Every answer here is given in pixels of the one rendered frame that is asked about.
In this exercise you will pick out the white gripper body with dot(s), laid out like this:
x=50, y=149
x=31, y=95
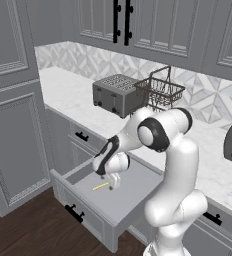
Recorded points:
x=114, y=180

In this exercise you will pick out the grey upper cupboard door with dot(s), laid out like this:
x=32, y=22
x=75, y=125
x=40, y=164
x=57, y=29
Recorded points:
x=94, y=20
x=229, y=40
x=168, y=26

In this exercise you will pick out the yellow straw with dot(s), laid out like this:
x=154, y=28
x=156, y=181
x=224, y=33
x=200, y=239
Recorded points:
x=100, y=186

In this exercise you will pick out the open grey drawer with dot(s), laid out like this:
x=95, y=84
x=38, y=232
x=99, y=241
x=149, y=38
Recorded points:
x=121, y=196

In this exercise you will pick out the grey drawer front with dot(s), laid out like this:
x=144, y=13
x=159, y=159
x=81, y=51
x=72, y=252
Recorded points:
x=229, y=221
x=94, y=138

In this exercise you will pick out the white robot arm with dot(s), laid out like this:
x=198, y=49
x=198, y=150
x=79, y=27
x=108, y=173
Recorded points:
x=181, y=173

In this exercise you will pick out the grey tall cabinet door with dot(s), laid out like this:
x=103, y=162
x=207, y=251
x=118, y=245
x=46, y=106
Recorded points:
x=8, y=40
x=14, y=146

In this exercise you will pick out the grey lower cupboard door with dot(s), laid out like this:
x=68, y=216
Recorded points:
x=211, y=241
x=79, y=155

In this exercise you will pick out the grey cupboard door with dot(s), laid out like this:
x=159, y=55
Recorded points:
x=79, y=155
x=211, y=241
x=229, y=40
x=168, y=26
x=94, y=20

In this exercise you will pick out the grey four-slot toaster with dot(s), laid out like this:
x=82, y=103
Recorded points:
x=116, y=95

